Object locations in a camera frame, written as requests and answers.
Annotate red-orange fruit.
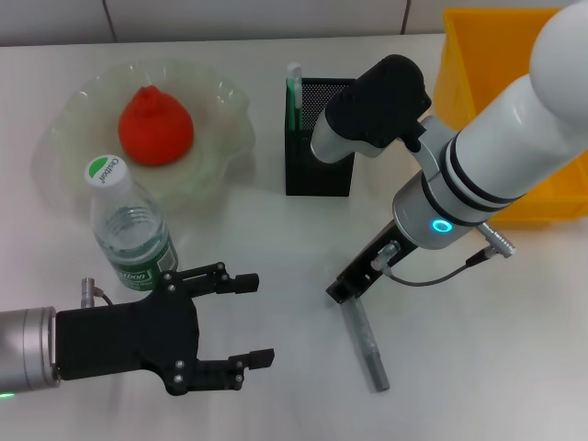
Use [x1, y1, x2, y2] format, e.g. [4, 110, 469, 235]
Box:
[118, 85, 195, 167]

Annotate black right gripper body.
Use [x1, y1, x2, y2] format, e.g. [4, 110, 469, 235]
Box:
[339, 219, 419, 288]

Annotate clear bottle with green label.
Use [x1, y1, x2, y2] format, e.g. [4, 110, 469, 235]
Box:
[85, 155, 179, 293]

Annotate grey pen with clear cap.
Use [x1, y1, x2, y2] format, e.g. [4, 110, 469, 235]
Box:
[339, 297, 390, 393]

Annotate black mesh pen holder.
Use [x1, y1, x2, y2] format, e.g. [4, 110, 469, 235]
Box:
[284, 76, 357, 198]

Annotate left wrist connector cable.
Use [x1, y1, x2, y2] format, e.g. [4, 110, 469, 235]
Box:
[80, 277, 115, 309]

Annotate pale green glass fruit plate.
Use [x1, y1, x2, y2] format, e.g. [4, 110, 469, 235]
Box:
[29, 58, 257, 213]

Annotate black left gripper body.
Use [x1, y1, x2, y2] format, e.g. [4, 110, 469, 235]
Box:
[54, 275, 201, 396]

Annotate yellow plastic bin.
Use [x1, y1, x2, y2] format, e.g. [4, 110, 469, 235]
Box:
[434, 6, 588, 230]

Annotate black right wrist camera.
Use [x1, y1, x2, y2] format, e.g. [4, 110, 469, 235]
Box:
[310, 54, 434, 164]

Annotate mint green utility knife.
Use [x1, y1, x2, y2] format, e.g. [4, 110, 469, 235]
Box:
[286, 62, 304, 133]

